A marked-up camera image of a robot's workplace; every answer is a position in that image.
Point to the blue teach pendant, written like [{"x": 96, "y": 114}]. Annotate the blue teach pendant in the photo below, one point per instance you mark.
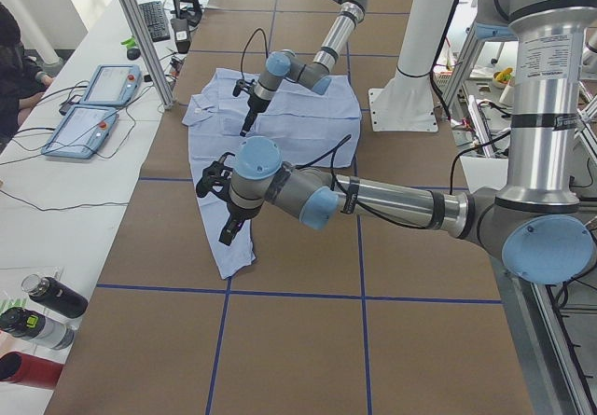
[
  {"x": 112, "y": 85},
  {"x": 81, "y": 132}
]

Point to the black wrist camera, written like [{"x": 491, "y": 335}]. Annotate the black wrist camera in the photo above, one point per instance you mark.
[
  {"x": 244, "y": 85},
  {"x": 212, "y": 179}
]

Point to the lower blue teach pendant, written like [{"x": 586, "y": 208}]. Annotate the lower blue teach pendant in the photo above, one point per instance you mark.
[{"x": 81, "y": 132}]

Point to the black keyboard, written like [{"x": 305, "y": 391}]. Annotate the black keyboard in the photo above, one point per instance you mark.
[{"x": 155, "y": 19}]

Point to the blue striped button shirt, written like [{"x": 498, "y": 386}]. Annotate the blue striped button shirt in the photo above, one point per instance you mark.
[{"x": 303, "y": 124}]

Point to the seated person in black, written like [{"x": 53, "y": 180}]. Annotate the seated person in black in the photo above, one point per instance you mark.
[{"x": 23, "y": 81}]

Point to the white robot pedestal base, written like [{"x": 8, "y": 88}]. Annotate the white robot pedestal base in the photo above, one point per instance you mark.
[{"x": 406, "y": 103}]

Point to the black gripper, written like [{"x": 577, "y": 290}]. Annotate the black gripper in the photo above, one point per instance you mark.
[
  {"x": 234, "y": 213},
  {"x": 254, "y": 104}
]

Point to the aluminium frame post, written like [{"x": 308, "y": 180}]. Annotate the aluminium frame post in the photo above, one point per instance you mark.
[{"x": 142, "y": 36}]

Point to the black computer mouse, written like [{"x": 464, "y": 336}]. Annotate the black computer mouse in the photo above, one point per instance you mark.
[{"x": 133, "y": 53}]

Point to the red bottle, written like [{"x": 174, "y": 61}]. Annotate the red bottle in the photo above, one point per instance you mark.
[{"x": 28, "y": 370}]

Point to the upper blue teach pendant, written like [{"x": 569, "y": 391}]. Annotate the upper blue teach pendant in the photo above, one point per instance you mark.
[{"x": 112, "y": 85}]

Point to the grey bottle green cap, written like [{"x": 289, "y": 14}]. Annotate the grey bottle green cap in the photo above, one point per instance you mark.
[{"x": 37, "y": 328}]

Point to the black water bottle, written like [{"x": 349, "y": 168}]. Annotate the black water bottle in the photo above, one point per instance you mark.
[{"x": 52, "y": 294}]

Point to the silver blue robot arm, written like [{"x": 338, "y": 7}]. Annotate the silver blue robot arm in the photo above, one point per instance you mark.
[
  {"x": 284, "y": 64},
  {"x": 531, "y": 224}
]

